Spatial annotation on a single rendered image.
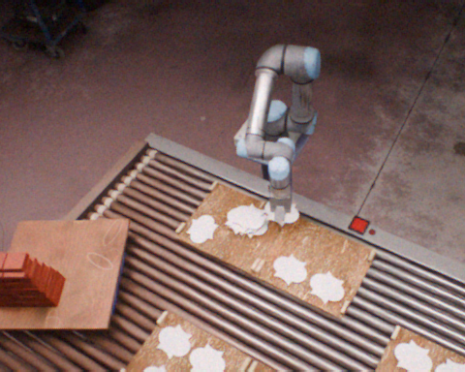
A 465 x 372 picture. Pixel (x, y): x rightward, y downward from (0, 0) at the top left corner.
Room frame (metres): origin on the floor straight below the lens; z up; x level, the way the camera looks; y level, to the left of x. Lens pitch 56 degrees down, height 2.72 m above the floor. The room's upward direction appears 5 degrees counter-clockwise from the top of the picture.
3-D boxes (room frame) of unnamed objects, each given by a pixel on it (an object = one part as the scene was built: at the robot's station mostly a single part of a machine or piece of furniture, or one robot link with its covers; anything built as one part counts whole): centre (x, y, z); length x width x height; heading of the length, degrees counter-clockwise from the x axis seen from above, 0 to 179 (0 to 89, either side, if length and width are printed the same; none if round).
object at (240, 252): (1.20, 0.19, 0.93); 0.41 x 0.35 x 0.02; 57
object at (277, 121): (1.72, -0.03, 1.08); 0.13 x 0.12 x 0.14; 75
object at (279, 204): (1.13, -0.02, 1.17); 0.12 x 0.09 x 0.16; 170
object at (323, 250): (0.98, -0.15, 0.93); 0.41 x 0.35 x 0.02; 56
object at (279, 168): (1.16, -0.02, 1.33); 0.09 x 0.08 x 0.11; 165
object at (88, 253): (0.98, 0.91, 1.03); 0.50 x 0.50 x 0.02; 86
